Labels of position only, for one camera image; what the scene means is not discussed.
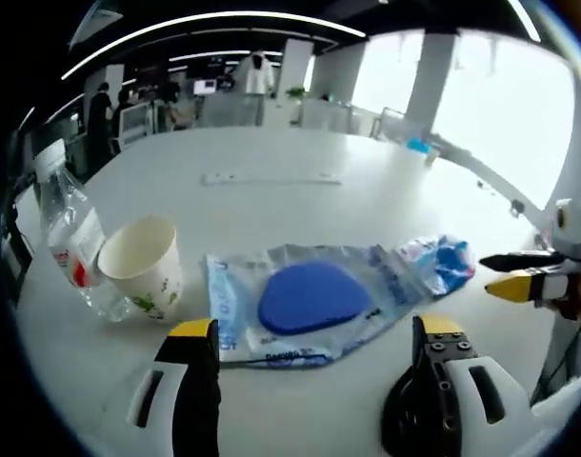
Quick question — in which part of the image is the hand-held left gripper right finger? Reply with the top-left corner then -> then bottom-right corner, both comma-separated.
383,314 -> 534,457

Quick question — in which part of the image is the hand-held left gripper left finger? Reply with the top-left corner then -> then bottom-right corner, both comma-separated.
126,318 -> 224,457

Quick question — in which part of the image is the blue tissue pack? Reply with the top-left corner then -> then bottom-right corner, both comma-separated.
391,232 -> 477,300

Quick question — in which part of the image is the white paper cup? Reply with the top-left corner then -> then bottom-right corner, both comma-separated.
97,215 -> 185,324

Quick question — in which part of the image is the plastic bag with blue pad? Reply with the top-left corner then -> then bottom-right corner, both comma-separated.
203,242 -> 418,371

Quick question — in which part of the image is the clear plastic water bottle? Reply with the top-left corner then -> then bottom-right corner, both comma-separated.
34,139 -> 135,324

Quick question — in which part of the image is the person's white coat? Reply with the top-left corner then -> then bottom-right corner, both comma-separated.
531,364 -> 581,432

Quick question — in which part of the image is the small blue box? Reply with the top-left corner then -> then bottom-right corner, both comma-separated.
406,136 -> 440,156

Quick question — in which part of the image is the white office chair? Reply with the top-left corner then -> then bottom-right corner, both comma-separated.
118,102 -> 156,151

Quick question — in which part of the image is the thin gripper cable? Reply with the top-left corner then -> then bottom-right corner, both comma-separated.
532,317 -> 581,402

